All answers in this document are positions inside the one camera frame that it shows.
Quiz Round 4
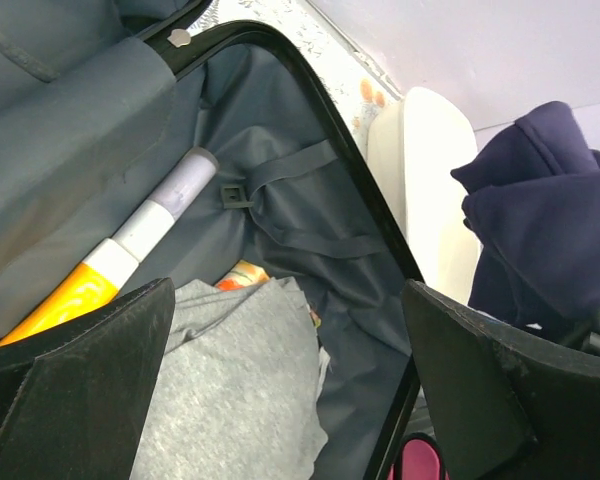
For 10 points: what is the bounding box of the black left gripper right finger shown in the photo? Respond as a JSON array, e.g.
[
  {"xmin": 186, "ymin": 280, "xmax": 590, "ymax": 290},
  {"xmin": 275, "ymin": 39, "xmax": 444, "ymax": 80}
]
[{"xmin": 403, "ymin": 280, "xmax": 600, "ymax": 479}]

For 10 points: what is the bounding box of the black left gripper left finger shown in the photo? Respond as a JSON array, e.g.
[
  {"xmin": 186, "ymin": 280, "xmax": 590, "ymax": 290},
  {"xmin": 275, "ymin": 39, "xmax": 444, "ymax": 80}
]
[{"xmin": 0, "ymin": 278, "xmax": 175, "ymax": 479}]

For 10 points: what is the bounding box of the dark purple garment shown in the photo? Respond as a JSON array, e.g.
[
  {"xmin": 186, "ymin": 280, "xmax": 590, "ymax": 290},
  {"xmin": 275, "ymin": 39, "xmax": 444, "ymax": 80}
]
[{"xmin": 451, "ymin": 101, "xmax": 600, "ymax": 344}]

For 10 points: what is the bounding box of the blue fish-print suitcase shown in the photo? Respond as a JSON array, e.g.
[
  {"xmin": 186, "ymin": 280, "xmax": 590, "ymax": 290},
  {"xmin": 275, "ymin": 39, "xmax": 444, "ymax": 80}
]
[{"xmin": 0, "ymin": 1, "xmax": 420, "ymax": 479}]

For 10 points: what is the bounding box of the grey folded garment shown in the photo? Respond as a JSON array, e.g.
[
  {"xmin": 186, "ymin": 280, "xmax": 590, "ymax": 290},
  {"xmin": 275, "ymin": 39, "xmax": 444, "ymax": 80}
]
[{"xmin": 131, "ymin": 278, "xmax": 328, "ymax": 479}]

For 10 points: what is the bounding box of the orange floral cloth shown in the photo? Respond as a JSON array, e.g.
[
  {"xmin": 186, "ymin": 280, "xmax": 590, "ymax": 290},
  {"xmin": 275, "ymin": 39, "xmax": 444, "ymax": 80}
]
[{"xmin": 215, "ymin": 260, "xmax": 270, "ymax": 291}]

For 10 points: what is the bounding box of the cream plastic basin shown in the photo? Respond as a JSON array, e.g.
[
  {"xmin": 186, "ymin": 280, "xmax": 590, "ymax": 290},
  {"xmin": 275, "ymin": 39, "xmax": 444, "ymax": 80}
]
[{"xmin": 367, "ymin": 87, "xmax": 481, "ymax": 303}]

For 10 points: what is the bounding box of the floral fern table mat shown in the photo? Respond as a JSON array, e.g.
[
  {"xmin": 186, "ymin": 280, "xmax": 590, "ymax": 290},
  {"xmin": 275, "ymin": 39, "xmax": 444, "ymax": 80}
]
[{"xmin": 188, "ymin": 0, "xmax": 401, "ymax": 152}]

